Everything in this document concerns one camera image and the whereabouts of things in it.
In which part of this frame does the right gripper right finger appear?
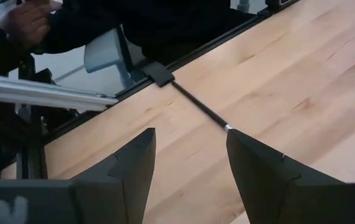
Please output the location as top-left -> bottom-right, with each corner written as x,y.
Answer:
226,129 -> 352,224

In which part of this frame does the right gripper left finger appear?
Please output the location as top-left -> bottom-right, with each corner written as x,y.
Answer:
71,128 -> 157,224

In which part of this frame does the black paintbrush silver ferrule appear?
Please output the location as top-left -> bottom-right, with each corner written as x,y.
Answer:
170,80 -> 233,131

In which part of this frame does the silver aluminium bar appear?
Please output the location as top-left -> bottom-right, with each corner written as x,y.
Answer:
0,74 -> 119,113

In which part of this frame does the light grey chair part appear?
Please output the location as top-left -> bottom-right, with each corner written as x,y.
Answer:
83,27 -> 136,91

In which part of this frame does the person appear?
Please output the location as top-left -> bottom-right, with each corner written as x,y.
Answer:
0,0 -> 260,77

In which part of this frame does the person's hand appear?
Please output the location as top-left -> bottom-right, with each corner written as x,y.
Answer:
1,0 -> 54,51

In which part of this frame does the black aluminium table frame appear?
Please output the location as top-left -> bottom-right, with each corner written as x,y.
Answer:
42,0 -> 302,146

